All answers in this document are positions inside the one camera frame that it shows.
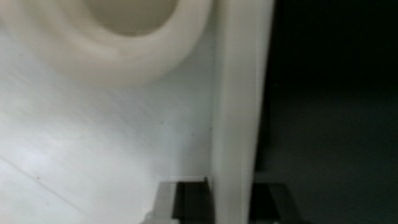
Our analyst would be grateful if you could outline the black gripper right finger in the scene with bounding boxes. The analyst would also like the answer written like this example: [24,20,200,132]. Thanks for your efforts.
[250,183,305,224]

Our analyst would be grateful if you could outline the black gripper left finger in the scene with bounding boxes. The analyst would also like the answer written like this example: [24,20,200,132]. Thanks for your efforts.
[142,178,213,224]

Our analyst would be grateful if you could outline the white square tabletop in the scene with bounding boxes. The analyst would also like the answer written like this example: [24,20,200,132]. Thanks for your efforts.
[0,0,275,224]

